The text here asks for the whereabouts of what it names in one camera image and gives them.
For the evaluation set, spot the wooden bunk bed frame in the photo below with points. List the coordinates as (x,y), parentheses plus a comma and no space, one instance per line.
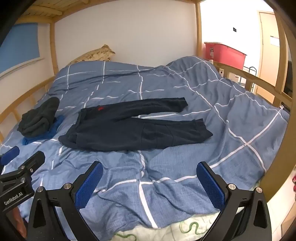
(197,27)

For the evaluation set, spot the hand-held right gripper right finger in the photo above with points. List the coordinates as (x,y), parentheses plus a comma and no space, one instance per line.
(210,185)

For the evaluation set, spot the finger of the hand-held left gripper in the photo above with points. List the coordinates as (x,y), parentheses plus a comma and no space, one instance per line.
(9,154)
(34,160)

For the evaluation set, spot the beige patterned pillow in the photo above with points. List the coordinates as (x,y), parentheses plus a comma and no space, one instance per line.
(97,54)

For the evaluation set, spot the beige door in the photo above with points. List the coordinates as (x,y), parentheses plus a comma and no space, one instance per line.
(266,60)

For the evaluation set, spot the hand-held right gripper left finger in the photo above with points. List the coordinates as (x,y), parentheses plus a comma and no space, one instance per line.
(89,185)

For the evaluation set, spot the dark grey folded garment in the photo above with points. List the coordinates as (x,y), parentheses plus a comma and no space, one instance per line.
(39,118)

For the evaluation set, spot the blue checked duvet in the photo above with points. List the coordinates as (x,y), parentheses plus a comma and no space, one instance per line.
(185,92)

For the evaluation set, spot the white paper sheet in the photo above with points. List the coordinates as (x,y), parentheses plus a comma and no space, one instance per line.
(274,41)

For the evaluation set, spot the blue window blind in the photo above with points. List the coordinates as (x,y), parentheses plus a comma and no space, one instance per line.
(18,46)

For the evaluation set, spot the red storage bin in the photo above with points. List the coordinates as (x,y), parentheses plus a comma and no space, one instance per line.
(226,55)

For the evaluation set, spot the white sheet with green pattern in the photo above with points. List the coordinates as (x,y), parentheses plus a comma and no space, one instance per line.
(166,231)

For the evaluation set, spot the blue folded garment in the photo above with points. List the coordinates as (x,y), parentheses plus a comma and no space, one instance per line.
(46,135)

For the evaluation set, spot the navy blue pants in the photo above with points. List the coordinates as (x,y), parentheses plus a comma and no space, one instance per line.
(115,129)

